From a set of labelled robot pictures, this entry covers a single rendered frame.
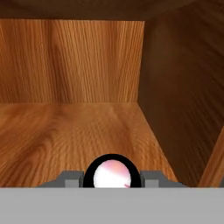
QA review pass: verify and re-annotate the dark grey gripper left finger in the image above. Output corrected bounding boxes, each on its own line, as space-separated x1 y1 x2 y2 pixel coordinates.
37 171 85 188

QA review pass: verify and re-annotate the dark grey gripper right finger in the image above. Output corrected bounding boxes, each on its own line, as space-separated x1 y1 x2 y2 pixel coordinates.
139 171 187 188

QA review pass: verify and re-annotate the black rimmed white drink can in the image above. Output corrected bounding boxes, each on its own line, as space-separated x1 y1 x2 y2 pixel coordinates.
82 153 143 189

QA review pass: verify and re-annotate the wooden cabinet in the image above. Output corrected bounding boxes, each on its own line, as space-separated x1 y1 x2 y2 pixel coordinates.
0 0 224 188

